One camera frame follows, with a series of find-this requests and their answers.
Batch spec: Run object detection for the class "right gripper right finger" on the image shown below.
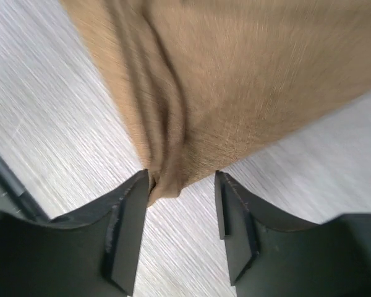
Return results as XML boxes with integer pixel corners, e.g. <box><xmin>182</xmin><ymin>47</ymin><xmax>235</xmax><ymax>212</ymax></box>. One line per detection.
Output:
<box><xmin>215</xmin><ymin>171</ymin><xmax>371</xmax><ymax>297</ymax></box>

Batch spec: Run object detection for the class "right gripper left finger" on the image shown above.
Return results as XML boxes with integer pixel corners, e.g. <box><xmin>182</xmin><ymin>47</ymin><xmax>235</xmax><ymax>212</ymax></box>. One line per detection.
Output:
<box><xmin>0</xmin><ymin>170</ymin><xmax>149</xmax><ymax>296</ymax></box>

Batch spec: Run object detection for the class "brown cloth napkin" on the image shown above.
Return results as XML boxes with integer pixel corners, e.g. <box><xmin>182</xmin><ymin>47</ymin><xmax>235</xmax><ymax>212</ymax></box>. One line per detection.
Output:
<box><xmin>62</xmin><ymin>1</ymin><xmax>371</xmax><ymax>203</ymax></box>

